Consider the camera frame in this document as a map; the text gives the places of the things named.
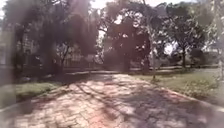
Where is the grass strip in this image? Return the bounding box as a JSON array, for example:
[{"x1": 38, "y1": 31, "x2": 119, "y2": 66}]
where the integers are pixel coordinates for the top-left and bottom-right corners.
[{"x1": 0, "y1": 78, "x2": 79, "y2": 109}]

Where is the pale road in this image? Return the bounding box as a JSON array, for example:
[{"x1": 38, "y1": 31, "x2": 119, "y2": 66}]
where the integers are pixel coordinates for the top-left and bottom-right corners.
[{"x1": 64, "y1": 68, "x2": 188, "y2": 76}]

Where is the red brick path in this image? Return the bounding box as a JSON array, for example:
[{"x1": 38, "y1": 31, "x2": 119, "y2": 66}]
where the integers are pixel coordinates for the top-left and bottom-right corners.
[{"x1": 0, "y1": 73, "x2": 224, "y2": 128}]

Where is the thin tree trunk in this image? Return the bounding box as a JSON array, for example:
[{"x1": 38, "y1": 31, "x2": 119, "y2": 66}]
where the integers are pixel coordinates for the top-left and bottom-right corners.
[{"x1": 142, "y1": 0, "x2": 158, "y2": 80}]

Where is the grass lawn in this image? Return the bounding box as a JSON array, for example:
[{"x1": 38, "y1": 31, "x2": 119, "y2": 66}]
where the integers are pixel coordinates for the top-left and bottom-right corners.
[{"x1": 130, "y1": 68, "x2": 224, "y2": 108}]

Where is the pale building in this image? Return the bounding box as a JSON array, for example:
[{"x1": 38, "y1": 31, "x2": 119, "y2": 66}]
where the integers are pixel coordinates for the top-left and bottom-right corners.
[{"x1": 0, "y1": 28, "x2": 101, "y2": 68}]

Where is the row of trees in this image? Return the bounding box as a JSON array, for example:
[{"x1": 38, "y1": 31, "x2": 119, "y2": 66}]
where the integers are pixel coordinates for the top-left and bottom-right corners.
[{"x1": 0, "y1": 0, "x2": 224, "y2": 78}]

